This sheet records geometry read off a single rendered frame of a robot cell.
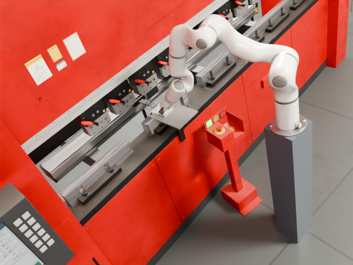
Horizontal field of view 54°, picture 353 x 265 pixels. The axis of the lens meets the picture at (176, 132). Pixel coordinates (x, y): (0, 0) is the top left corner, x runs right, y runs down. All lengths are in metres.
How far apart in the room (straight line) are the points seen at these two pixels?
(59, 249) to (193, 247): 1.53
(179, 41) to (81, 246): 1.17
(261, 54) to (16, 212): 1.20
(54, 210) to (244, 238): 1.46
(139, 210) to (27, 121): 0.95
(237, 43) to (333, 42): 2.42
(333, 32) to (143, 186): 2.57
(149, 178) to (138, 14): 0.99
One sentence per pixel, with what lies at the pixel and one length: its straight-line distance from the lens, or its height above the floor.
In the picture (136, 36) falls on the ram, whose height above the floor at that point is 1.52.
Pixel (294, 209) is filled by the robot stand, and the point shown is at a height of 0.40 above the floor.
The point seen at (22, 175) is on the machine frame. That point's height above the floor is 1.41.
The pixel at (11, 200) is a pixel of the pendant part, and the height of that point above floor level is 1.60.
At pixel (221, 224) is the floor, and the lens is 2.80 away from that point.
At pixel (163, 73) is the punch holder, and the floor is 1.21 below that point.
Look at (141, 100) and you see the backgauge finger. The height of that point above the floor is 1.00.
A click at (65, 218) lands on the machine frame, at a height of 1.06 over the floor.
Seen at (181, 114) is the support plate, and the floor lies 1.00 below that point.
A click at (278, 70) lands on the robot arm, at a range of 1.63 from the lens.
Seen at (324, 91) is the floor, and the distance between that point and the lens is 3.82.
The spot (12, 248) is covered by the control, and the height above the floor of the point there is 1.47.
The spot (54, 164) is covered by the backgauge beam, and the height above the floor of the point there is 0.99.
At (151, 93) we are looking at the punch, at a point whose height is 1.13.
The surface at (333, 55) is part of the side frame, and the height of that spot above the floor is 0.15.
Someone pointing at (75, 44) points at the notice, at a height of 1.67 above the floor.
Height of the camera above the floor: 2.31
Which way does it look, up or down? 40 degrees down
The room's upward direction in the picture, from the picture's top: 19 degrees counter-clockwise
